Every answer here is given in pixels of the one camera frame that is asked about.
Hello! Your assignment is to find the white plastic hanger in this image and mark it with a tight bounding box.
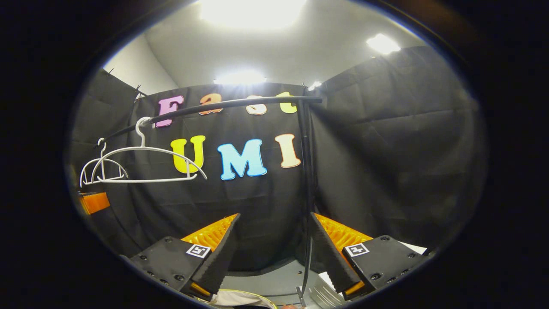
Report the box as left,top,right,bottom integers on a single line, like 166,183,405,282
90,117,208,184
80,137,129,187

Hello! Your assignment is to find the black backdrop cloth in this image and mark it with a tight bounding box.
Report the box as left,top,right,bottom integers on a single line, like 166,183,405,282
69,45,489,275

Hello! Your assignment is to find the large ceiling light panel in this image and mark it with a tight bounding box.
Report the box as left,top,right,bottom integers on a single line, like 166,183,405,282
197,0,308,30

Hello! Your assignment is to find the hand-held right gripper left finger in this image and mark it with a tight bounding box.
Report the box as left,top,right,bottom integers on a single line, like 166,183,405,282
129,213,241,301

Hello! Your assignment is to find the black clothes rack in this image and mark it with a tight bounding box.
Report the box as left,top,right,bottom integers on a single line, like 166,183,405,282
94,96,323,308

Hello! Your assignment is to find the beige laundry hamper yellow rim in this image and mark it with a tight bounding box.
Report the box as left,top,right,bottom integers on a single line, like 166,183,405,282
212,288,278,309

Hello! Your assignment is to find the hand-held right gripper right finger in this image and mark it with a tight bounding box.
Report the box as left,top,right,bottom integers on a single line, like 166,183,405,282
309,212,429,301

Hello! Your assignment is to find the white ribbed cabinet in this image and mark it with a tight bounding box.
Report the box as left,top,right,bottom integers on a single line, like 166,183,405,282
309,242,428,309

